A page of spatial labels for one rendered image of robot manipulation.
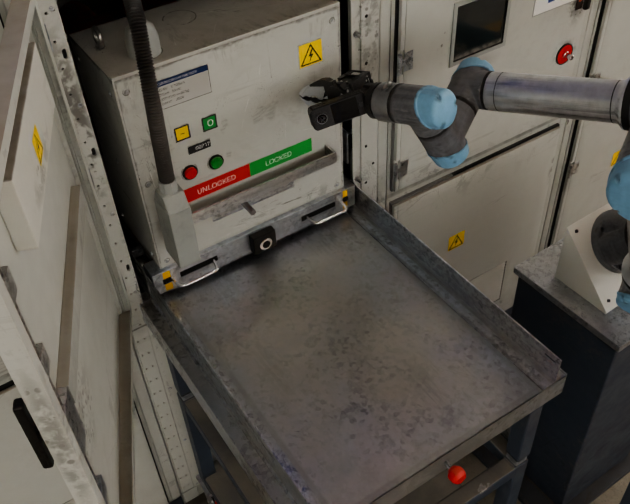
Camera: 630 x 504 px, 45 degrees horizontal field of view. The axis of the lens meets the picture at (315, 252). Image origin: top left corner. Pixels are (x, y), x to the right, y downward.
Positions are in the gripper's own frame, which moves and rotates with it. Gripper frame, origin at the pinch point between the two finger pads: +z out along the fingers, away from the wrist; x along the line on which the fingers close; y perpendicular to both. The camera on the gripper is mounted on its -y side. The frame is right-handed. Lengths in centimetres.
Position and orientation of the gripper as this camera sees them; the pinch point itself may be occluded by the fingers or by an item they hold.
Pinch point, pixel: (301, 96)
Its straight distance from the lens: 161.4
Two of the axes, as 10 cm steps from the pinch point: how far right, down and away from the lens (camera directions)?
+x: -2.4, -8.2, -5.3
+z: -7.1, -2.3, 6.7
